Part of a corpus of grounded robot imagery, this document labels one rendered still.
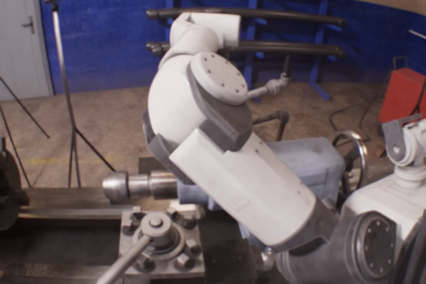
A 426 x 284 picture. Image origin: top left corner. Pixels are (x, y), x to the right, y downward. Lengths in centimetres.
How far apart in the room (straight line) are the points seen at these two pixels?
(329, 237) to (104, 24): 355
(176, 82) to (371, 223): 28
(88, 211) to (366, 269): 94
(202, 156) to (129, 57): 351
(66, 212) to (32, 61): 317
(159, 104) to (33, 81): 388
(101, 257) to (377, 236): 94
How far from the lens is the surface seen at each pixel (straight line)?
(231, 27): 56
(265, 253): 72
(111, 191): 76
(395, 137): 49
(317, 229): 36
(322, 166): 80
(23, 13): 399
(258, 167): 32
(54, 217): 114
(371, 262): 36
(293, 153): 81
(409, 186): 55
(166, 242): 57
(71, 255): 115
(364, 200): 50
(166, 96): 36
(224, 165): 31
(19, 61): 419
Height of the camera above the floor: 163
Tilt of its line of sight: 32 degrees down
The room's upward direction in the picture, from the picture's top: 2 degrees clockwise
